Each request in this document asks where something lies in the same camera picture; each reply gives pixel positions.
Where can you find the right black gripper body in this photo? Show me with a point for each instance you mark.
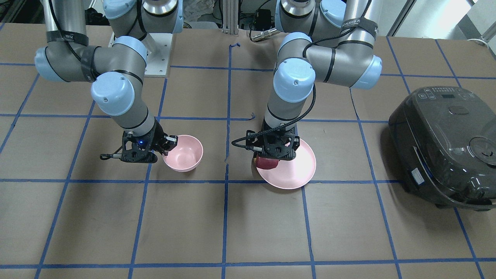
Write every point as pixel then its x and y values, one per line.
pixel 157 136

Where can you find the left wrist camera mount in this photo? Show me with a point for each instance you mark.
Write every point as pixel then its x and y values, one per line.
pixel 282 147

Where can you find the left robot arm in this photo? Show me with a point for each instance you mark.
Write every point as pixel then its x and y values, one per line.
pixel 327 41

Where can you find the dark grey rice cooker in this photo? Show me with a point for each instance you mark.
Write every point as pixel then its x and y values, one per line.
pixel 445 140

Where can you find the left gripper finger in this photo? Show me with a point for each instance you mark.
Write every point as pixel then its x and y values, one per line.
pixel 256 142

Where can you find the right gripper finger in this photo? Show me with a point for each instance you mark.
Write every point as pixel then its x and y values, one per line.
pixel 166 143

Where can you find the pink plate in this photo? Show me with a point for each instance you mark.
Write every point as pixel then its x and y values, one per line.
pixel 295 173

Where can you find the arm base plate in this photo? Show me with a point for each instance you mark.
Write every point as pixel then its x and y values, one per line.
pixel 161 54

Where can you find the pink bowl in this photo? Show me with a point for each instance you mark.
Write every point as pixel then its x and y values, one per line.
pixel 186 156

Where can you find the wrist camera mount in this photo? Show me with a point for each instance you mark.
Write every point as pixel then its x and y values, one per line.
pixel 282 147
pixel 130 152

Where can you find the aluminium frame post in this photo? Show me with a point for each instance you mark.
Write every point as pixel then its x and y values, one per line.
pixel 230 16

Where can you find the red apple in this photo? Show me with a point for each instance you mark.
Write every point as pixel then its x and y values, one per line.
pixel 266 163

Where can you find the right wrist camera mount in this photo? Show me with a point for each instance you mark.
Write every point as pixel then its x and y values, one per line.
pixel 130 152

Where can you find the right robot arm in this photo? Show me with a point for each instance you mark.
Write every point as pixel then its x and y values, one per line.
pixel 116 72

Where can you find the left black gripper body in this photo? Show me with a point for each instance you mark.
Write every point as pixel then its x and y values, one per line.
pixel 295 143

